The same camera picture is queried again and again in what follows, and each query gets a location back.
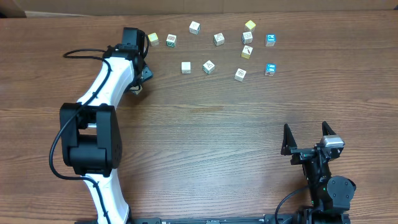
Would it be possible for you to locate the white block green triangle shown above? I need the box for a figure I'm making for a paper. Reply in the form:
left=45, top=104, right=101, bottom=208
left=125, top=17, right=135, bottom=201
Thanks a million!
left=202, top=60, right=215, bottom=75

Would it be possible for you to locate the block with green B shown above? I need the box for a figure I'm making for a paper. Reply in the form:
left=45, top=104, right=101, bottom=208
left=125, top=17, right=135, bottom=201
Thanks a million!
left=166, top=34, right=177, bottom=47

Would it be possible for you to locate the plain white block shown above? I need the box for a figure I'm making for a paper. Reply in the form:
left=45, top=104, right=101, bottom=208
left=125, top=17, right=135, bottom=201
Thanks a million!
left=181, top=62, right=191, bottom=74

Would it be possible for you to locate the yellow top block left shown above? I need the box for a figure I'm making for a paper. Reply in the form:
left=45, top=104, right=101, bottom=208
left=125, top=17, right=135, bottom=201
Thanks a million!
left=148, top=32, right=159, bottom=46

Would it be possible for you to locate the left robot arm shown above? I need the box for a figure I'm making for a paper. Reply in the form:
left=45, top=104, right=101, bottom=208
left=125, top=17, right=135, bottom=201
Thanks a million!
left=54, top=27, right=153, bottom=223

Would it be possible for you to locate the white block blue pattern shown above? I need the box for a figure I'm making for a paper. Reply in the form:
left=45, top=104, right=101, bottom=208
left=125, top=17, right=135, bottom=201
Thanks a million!
left=242, top=31, right=253, bottom=45

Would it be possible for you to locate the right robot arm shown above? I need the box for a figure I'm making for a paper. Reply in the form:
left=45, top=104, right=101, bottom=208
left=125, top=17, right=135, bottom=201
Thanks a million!
left=274, top=121, right=356, bottom=224

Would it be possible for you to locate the cardboard wall panel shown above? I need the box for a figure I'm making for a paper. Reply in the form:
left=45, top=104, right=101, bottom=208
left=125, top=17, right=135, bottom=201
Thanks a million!
left=1, top=0, right=397, bottom=17

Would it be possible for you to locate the blue top block right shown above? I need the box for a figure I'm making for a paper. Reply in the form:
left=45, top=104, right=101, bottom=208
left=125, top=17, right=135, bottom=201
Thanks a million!
left=265, top=63, right=276, bottom=76

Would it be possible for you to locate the blue P block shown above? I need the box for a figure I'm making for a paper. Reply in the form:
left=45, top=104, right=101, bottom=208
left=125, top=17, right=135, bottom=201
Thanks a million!
left=265, top=34, right=276, bottom=47

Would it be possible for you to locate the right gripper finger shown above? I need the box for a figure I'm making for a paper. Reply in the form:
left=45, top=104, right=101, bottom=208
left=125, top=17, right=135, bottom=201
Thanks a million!
left=322, top=121, right=336, bottom=136
left=280, top=123, right=297, bottom=156

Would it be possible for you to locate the yellow block with tool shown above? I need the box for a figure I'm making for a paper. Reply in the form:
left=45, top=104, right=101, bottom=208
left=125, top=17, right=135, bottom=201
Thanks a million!
left=241, top=45, right=253, bottom=59

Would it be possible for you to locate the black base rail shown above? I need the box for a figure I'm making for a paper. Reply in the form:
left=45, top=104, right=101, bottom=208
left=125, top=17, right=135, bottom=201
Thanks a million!
left=128, top=215, right=293, bottom=224

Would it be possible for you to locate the yellow top block right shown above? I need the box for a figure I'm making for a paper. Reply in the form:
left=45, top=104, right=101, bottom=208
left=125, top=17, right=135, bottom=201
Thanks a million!
left=244, top=20, right=256, bottom=32

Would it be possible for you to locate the white block green pattern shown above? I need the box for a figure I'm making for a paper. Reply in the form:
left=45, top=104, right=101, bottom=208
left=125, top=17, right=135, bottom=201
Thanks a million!
left=213, top=33, right=225, bottom=46

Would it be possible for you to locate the white block grape picture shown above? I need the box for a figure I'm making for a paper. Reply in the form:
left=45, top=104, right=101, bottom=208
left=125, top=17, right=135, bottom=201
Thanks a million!
left=234, top=68, right=246, bottom=82

